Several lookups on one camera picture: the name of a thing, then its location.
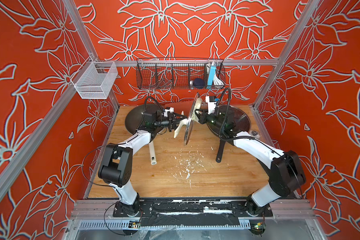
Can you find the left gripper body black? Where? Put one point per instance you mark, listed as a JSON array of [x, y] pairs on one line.
[[166, 122]]

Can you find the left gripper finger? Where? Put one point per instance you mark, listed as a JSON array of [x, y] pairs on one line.
[[178, 116], [175, 123]]

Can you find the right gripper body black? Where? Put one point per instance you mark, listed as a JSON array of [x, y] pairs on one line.
[[207, 118]]

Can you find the cream yellow cloth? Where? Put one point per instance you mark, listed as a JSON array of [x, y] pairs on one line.
[[197, 105]]

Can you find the glass lid with white handle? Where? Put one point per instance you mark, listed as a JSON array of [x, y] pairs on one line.
[[188, 123]]

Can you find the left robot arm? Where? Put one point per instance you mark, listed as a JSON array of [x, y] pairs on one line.
[[116, 170]]

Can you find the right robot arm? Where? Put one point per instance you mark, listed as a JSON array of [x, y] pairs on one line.
[[284, 169]]

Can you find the black frying pan with lid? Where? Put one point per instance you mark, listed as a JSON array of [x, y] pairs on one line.
[[226, 123]]

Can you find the dark blue round object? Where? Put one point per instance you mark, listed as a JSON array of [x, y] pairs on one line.
[[199, 83]]

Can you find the light blue box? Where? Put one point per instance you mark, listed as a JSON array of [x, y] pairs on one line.
[[211, 76]]

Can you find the crumpled clear plastic wrapper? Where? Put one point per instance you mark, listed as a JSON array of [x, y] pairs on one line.
[[254, 134]]

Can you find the white mesh basket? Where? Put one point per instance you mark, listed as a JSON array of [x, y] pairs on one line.
[[94, 81]]

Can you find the dark pan with white handle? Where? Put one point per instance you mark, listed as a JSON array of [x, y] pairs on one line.
[[140, 122]]

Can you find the black wire basket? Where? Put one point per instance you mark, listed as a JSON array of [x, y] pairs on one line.
[[177, 74]]

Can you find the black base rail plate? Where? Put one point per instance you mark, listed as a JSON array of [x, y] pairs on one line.
[[186, 213]]

